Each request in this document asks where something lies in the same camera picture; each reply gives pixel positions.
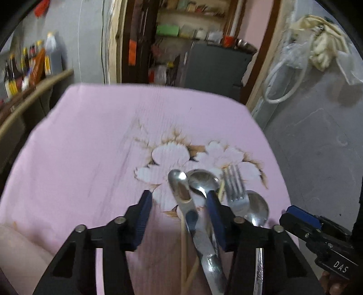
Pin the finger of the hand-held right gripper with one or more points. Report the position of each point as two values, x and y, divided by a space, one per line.
303 215

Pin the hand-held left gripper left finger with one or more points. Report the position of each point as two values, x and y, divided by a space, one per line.
143 218

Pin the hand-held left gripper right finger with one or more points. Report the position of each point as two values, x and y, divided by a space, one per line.
217 224

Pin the steel table knife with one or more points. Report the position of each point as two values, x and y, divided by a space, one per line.
202 241

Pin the steel fork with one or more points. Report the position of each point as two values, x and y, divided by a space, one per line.
235 195

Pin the wooden chopstick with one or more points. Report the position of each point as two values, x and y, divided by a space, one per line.
221 190
183 249

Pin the large steel spoon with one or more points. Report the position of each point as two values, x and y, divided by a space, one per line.
258 210

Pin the small steel spoon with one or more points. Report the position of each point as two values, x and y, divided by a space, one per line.
202 178

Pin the person's right hand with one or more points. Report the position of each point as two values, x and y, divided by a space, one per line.
333 285

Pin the pink floral tablecloth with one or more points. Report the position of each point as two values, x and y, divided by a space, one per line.
85 156

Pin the white plastic container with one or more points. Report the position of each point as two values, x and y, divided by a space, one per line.
160 74

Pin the grey cabinet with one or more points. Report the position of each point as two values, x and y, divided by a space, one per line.
212 65

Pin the clear plastic bag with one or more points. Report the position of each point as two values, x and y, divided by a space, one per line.
295 56

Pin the wooden kitchen counter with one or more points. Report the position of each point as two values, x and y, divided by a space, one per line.
37 90

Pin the metal bowl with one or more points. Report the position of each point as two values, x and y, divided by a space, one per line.
245 44

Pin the large oil jug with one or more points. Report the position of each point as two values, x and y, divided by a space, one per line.
54 59

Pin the red cup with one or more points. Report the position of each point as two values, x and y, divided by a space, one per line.
228 41

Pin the orange-brown bottle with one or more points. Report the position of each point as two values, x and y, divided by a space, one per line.
37 68

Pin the row of sauce bottles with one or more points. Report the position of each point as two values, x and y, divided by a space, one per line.
12 82

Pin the green box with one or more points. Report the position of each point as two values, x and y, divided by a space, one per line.
167 30

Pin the dark wooden door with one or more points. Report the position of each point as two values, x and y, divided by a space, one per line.
136 28

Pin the wooden shelf unit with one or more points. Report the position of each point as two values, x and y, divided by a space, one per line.
195 14

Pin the red plastic bag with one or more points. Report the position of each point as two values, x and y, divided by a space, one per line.
42 4

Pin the worn cream door frame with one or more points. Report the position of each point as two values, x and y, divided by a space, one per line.
115 56

